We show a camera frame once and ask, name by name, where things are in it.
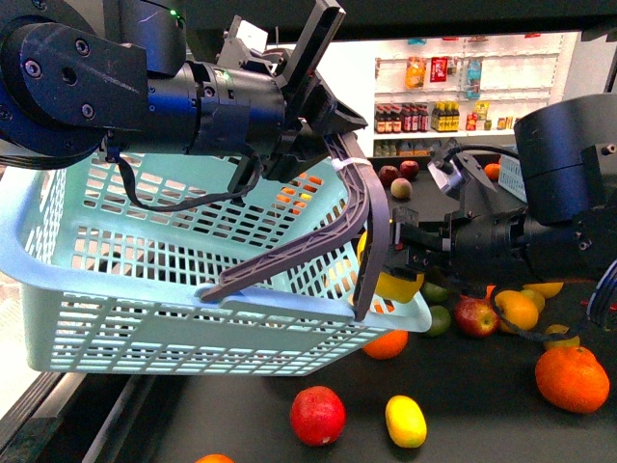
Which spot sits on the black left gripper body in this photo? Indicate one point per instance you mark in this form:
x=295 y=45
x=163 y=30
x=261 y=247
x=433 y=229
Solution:
x=283 y=107

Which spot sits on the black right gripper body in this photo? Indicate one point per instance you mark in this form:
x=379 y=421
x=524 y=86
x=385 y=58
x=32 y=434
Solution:
x=420 y=248

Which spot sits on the yellow lemon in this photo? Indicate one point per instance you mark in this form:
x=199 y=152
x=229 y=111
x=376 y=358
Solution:
x=405 y=422
x=398 y=289

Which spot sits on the grey basket handle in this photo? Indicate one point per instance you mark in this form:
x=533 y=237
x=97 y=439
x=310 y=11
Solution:
x=366 y=207

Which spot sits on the teal plastic shopping basket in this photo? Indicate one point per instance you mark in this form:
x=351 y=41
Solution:
x=107 y=287

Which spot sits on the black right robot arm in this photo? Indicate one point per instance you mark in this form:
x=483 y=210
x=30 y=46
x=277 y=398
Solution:
x=563 y=231

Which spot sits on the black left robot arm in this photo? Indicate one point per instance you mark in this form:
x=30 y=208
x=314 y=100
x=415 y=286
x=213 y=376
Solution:
x=69 y=89

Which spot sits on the white sauce shelf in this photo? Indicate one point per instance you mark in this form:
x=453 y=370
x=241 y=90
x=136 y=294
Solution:
x=459 y=86

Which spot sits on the green lime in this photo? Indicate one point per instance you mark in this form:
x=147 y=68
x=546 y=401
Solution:
x=440 y=321
x=434 y=294

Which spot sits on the red apple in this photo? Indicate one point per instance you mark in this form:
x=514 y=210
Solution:
x=476 y=318

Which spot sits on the small blue plastic basket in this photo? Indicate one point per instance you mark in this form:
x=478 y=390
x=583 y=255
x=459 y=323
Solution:
x=511 y=178

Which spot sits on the large orange front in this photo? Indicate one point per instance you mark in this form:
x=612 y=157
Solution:
x=387 y=346

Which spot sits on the yellow orange fruit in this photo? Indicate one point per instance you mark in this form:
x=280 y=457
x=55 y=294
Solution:
x=517 y=309

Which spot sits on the large bumpy orange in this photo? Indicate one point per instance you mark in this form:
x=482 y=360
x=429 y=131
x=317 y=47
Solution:
x=571 y=378

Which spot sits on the red pomegranate fruit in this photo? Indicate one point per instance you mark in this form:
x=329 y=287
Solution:
x=317 y=416

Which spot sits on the mango fruit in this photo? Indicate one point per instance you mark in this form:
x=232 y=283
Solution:
x=215 y=458

